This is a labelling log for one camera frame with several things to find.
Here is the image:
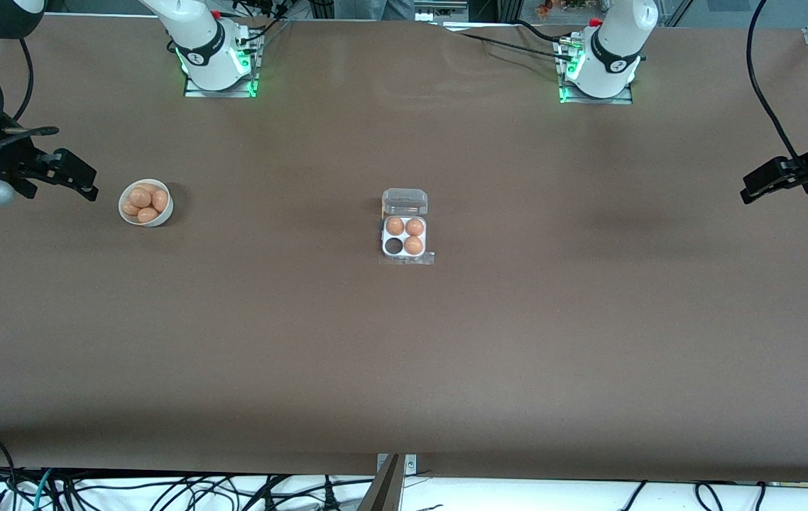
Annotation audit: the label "clear plastic egg box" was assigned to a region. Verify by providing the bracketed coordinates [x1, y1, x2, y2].
[381, 187, 430, 259]

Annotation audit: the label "white round bowl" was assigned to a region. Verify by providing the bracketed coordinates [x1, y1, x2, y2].
[119, 178, 175, 228]

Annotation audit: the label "person legs blue jeans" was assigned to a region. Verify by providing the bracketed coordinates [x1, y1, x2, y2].
[374, 0, 415, 21]

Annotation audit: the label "dark metal pole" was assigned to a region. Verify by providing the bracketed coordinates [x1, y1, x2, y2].
[358, 454, 405, 511]

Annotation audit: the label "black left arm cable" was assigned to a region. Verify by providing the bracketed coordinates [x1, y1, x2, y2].
[747, 0, 807, 165]

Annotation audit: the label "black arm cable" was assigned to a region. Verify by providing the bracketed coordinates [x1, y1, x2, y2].
[747, 0, 807, 165]
[0, 37, 60, 170]

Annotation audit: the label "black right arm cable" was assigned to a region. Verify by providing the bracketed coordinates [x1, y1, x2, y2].
[0, 37, 60, 170]

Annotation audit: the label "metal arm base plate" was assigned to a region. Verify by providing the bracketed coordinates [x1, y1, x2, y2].
[184, 35, 263, 99]
[557, 39, 634, 106]

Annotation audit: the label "teal cable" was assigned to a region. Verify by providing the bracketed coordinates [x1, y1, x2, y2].
[33, 468, 55, 511]

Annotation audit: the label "small metal bracket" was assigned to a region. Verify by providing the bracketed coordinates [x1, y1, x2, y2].
[377, 454, 417, 475]

